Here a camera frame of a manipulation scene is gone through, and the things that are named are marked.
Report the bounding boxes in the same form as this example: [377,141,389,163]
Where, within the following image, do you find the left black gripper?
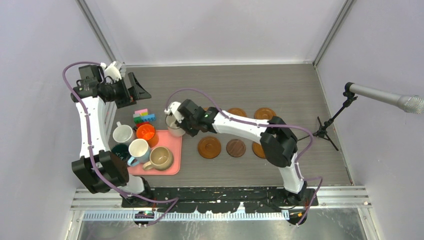
[105,72,151,109]

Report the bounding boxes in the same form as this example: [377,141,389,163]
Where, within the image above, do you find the pink plastic tray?
[127,130,183,176]

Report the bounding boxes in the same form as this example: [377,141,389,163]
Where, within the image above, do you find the brown coaster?
[252,142,266,159]
[227,107,247,118]
[254,107,277,120]
[197,136,222,159]

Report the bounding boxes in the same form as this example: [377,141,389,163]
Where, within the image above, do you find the dark walnut coaster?
[226,139,246,158]

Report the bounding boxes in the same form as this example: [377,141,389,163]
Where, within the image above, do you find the grey cup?
[165,115,186,137]

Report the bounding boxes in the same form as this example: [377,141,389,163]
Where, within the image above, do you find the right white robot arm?
[167,99,307,205]

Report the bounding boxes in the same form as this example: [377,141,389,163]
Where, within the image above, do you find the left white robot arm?
[67,61,154,207]

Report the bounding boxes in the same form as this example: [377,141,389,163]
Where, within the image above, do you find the orange cup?
[136,124,159,148]

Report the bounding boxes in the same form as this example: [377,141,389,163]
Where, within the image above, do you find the colourful toy brick stack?
[132,108,156,127]

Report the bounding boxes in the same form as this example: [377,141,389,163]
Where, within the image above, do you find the beige mug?
[142,146,174,171]

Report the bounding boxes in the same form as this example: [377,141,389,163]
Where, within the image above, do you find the dark green mug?
[111,144,131,163]

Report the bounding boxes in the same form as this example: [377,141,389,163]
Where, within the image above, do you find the black microphone tripod stand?
[312,90,358,151]

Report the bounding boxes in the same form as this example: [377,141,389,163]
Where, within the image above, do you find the grey microphone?
[345,82,424,114]

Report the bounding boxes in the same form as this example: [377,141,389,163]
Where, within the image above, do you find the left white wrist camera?
[99,61,127,81]

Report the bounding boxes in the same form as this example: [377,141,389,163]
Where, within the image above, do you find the white mug blue handle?
[127,138,151,167]

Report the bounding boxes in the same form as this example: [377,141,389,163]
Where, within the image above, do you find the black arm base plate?
[121,186,318,214]

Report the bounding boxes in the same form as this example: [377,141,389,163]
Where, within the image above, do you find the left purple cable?
[62,61,180,227]

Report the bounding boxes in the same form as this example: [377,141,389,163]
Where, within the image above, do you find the purple cable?
[62,61,180,227]
[164,88,324,227]

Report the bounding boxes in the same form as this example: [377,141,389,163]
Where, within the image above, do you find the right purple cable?
[164,88,324,227]

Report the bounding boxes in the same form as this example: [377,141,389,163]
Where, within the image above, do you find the aluminium frame rail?
[71,186,372,223]

